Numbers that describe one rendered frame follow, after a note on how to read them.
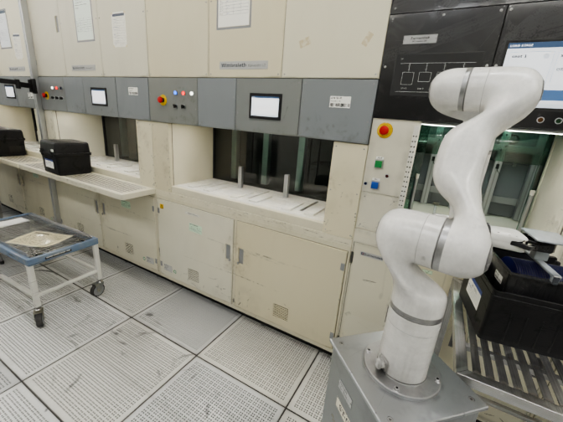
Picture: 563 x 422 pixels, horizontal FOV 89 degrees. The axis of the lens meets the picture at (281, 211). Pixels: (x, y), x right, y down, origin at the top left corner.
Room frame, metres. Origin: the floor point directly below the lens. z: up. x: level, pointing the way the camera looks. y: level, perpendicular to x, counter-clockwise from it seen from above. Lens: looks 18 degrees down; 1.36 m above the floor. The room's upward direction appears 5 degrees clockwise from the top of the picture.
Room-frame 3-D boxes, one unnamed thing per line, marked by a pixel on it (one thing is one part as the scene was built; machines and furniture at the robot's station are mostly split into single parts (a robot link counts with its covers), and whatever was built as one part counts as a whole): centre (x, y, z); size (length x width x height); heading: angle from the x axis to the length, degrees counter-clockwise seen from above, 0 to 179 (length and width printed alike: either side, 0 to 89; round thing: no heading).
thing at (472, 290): (0.84, -0.81, 0.85); 0.28 x 0.28 x 0.17; 72
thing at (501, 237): (0.87, -0.71, 1.06); 0.11 x 0.10 x 0.07; 72
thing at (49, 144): (2.38, 1.82, 0.93); 0.30 x 0.28 x 0.26; 59
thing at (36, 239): (1.78, 1.62, 0.47); 0.31 x 0.23 x 0.02; 84
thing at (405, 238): (0.63, -0.32, 1.07); 0.19 x 0.12 x 0.24; 53
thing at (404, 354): (0.61, -0.35, 0.85); 0.19 x 0.19 x 0.18
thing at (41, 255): (1.88, 1.77, 0.24); 0.97 x 0.52 x 0.48; 65
